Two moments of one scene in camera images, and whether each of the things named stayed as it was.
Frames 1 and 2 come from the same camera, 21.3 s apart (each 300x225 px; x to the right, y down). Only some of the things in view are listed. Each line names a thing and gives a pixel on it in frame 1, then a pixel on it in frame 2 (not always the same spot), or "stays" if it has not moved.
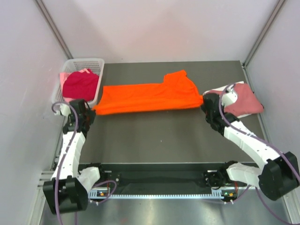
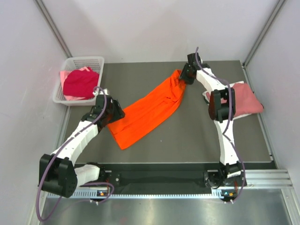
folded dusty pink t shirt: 247,102 stays
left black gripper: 92,115 to 119,114
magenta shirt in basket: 81,85 stays
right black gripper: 202,108 to 188,81
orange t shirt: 177,91 to 144,114
